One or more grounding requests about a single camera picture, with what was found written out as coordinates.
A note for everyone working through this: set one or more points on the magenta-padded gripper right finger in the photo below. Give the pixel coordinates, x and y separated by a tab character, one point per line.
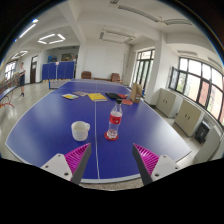
160	165

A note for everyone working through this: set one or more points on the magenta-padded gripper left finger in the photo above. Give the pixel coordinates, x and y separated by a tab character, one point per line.
62	165

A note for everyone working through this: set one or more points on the clear red-labelled water bottle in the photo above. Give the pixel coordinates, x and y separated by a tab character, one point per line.
115	118

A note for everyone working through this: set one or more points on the white mug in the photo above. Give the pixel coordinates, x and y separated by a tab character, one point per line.
80	131

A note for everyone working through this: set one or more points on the black waste bin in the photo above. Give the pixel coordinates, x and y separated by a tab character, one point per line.
202	132

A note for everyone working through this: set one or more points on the beige two-door cabinet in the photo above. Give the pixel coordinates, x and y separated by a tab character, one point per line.
168	103
189	117

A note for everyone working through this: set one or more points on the red table tennis paddle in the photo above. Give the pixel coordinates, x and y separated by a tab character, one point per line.
127	102
123	96

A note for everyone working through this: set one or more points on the thin grey booklet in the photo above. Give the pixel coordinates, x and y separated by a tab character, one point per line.
80	93

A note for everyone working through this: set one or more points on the brown cardboard box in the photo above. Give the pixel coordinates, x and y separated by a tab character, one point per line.
136	93

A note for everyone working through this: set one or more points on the yellow book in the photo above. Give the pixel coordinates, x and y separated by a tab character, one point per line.
97	97

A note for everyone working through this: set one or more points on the large black-framed window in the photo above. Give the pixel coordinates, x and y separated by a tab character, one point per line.
196	85

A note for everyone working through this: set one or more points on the blue table with red legs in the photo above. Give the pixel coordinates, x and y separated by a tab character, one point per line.
6	95

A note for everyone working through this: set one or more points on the folded blue table tennis table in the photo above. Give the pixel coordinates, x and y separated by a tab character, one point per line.
58	70

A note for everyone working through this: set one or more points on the person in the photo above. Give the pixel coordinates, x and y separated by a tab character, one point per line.
22	79

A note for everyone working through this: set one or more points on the tall black-framed glass door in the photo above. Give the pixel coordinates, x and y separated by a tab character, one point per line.
143	71

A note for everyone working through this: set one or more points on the dark wooden door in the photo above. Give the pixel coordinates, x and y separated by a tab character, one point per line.
33	70

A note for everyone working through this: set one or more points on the ceiling lights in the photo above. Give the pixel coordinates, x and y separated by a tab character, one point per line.
50	38

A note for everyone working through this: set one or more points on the ceiling air conditioner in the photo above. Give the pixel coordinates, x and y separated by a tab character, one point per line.
116	37

